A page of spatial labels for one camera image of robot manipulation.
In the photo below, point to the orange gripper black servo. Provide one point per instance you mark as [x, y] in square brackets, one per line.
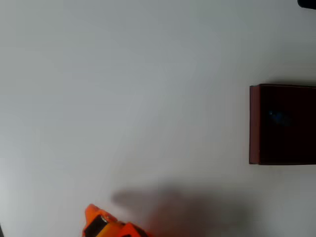
[97, 221]

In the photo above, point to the small blue toy figure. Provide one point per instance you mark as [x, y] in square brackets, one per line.
[279, 117]

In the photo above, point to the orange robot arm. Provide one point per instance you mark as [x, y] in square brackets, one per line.
[132, 230]

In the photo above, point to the dark red open box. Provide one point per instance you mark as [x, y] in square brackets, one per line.
[284, 138]

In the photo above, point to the black object at table edge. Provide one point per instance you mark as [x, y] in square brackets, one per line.
[308, 3]

